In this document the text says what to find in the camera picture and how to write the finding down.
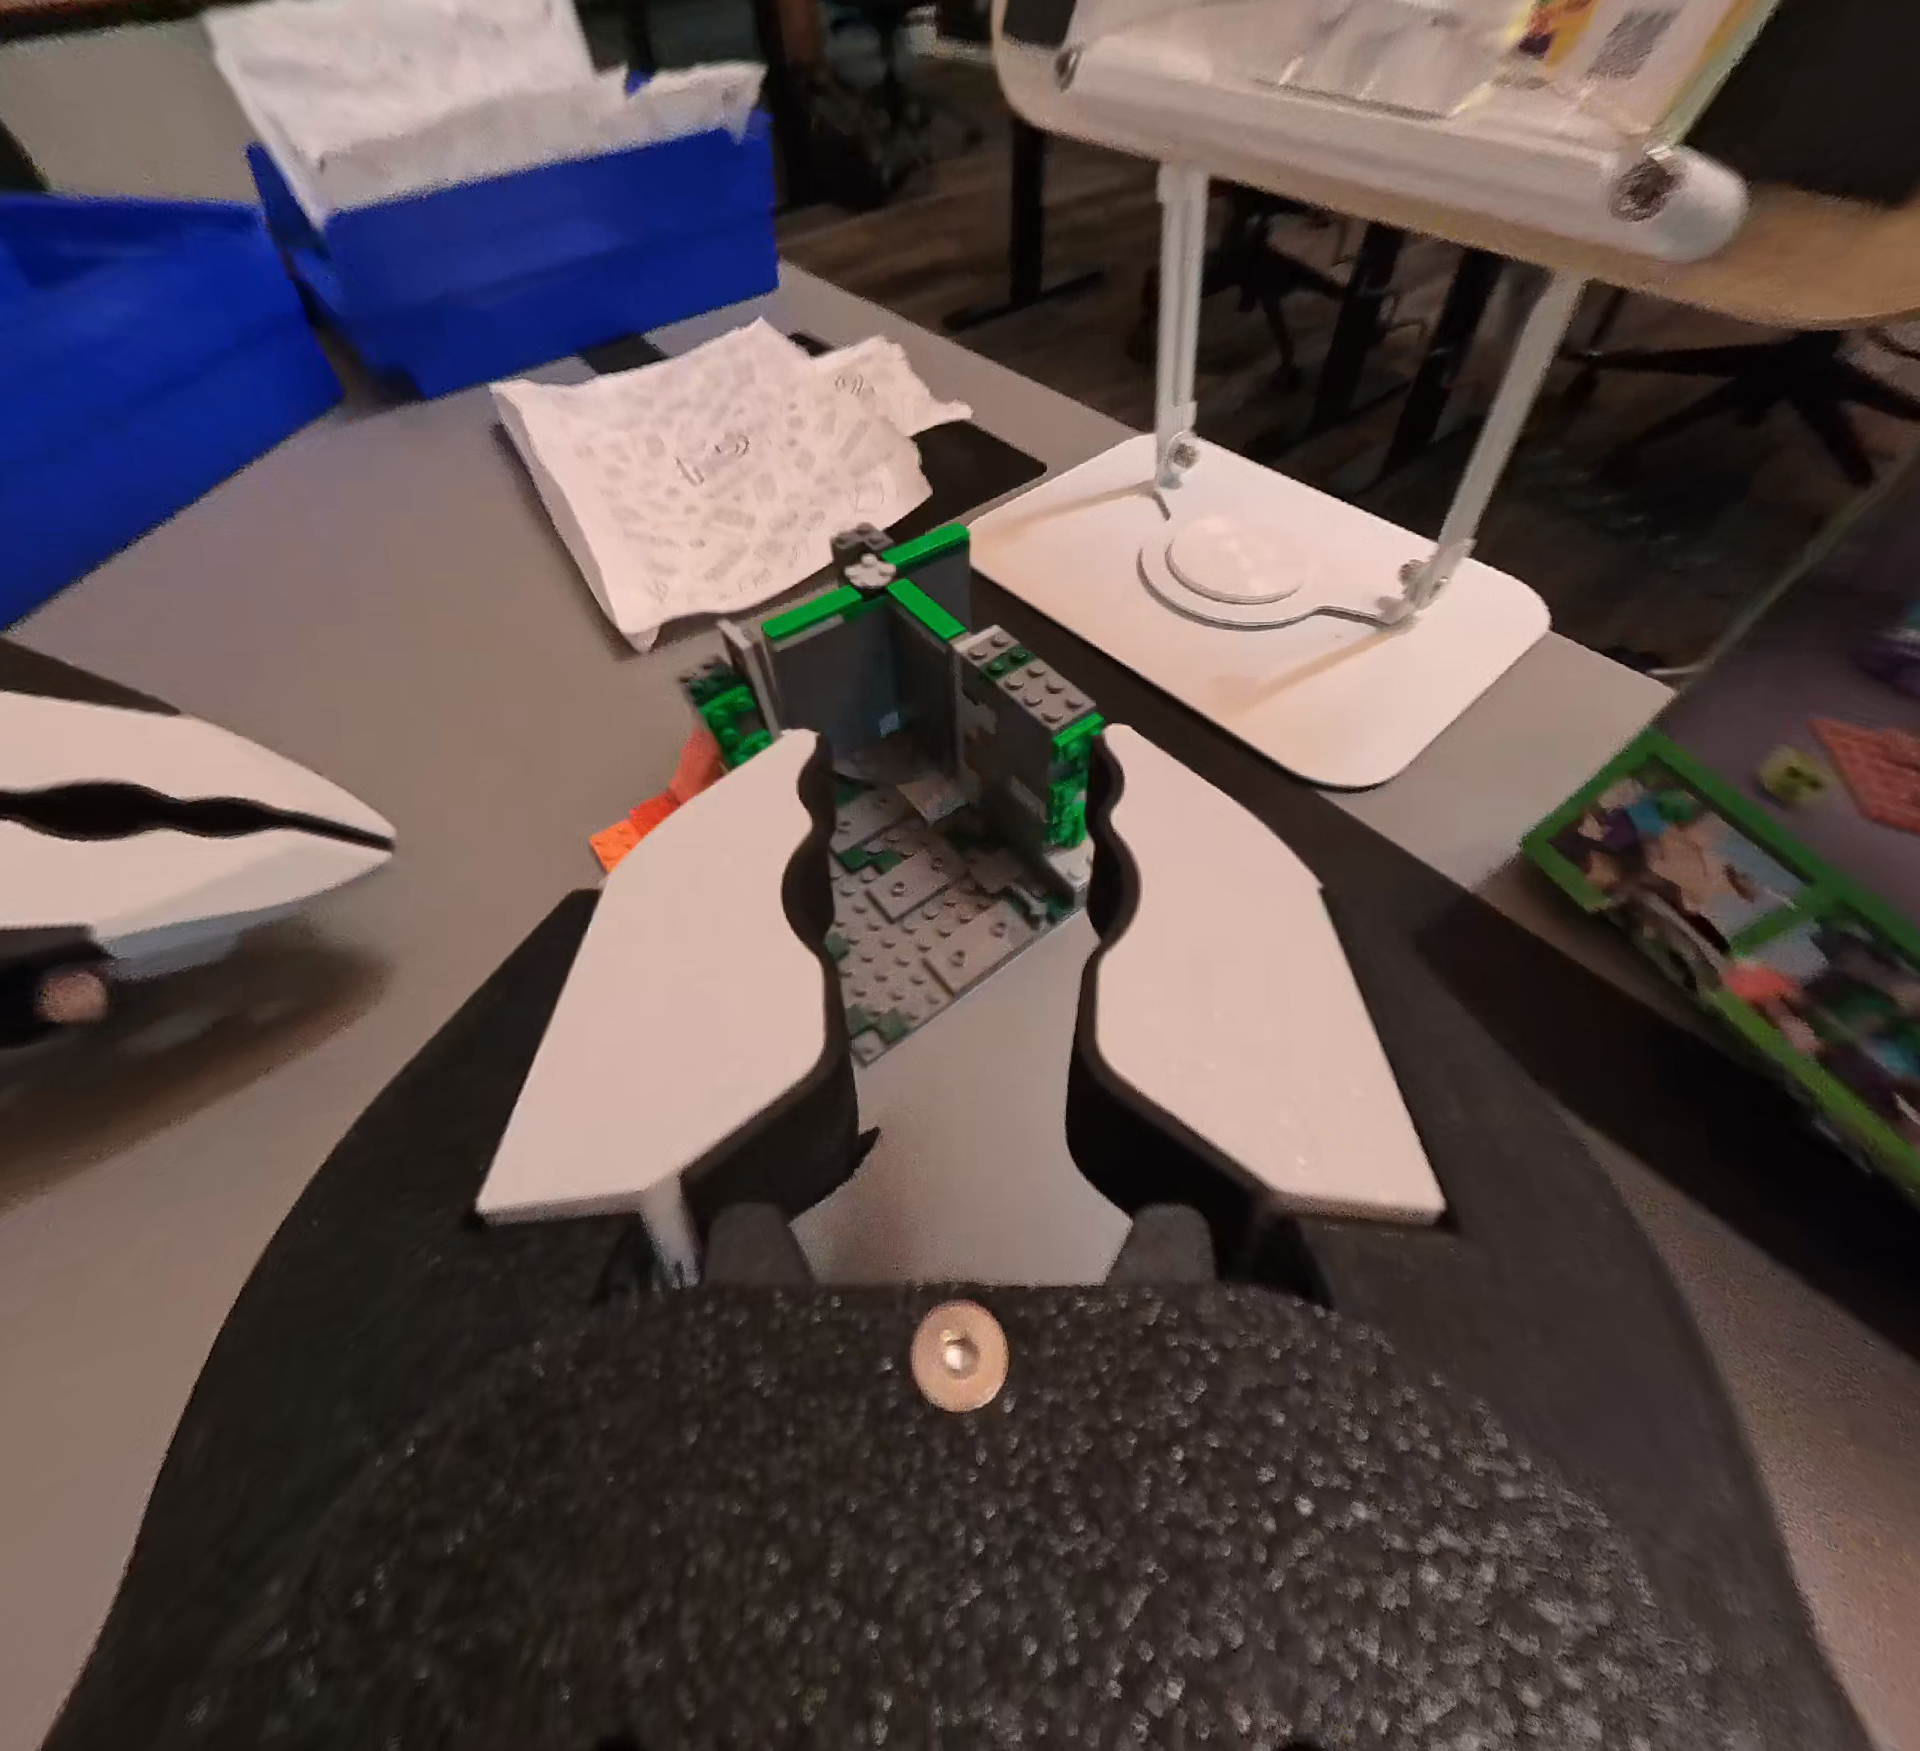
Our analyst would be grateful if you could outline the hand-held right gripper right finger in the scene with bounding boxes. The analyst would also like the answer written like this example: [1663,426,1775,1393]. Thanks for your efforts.
[1069,726,1449,1280]

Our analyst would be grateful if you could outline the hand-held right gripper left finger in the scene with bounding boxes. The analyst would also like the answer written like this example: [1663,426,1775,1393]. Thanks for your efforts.
[478,729,879,1287]

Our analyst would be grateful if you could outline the white book stand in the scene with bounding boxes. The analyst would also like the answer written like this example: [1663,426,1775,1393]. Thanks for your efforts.
[966,0,1920,791]

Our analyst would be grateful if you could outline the blue plastic bin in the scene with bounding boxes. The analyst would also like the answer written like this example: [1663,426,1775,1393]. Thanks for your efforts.
[0,192,347,628]
[246,109,783,399]

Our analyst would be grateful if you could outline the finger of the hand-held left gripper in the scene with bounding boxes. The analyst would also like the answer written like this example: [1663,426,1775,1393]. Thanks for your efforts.
[0,820,396,955]
[0,642,400,845]

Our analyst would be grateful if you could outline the torn printed paper bag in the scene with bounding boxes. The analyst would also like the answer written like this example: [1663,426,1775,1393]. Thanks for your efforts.
[492,318,974,653]

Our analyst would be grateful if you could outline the black office chair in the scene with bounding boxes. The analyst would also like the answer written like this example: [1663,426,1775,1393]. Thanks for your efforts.
[810,0,998,207]
[1560,326,1891,492]

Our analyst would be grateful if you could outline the green lego box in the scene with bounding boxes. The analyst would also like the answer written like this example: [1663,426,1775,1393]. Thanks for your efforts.
[1519,431,1920,1198]

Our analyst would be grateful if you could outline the grey green lego building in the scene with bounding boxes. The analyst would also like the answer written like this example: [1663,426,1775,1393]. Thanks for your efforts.
[589,525,1103,1065]

